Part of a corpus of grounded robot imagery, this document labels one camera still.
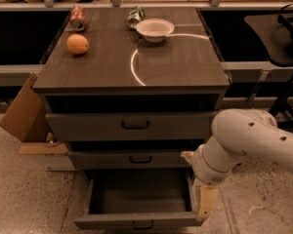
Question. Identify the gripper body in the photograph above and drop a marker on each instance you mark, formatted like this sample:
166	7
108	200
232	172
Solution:
204	167

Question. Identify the brown cardboard box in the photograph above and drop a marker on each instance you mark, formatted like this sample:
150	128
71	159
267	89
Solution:
25	120

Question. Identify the white bowl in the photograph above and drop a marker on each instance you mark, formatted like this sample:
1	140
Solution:
155	30

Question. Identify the orange fruit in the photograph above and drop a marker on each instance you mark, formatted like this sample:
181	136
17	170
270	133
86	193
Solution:
77	44

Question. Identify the grey bottom drawer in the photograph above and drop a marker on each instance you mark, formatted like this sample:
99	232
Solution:
139	199

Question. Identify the red soda can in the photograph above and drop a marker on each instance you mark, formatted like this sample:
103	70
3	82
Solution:
78	18

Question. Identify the grey top drawer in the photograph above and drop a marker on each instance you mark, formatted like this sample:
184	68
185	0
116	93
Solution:
129	126

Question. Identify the grey drawer cabinet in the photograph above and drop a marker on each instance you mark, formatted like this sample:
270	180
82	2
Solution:
123	73

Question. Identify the grey drawer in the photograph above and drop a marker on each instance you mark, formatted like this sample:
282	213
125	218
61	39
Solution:
127	159
129	126
139	199

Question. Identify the green soda can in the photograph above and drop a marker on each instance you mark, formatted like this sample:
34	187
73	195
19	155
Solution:
136	15

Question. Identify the grey middle drawer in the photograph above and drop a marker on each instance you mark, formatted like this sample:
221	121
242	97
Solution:
127	159

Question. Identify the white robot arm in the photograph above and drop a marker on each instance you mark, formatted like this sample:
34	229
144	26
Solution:
236	134

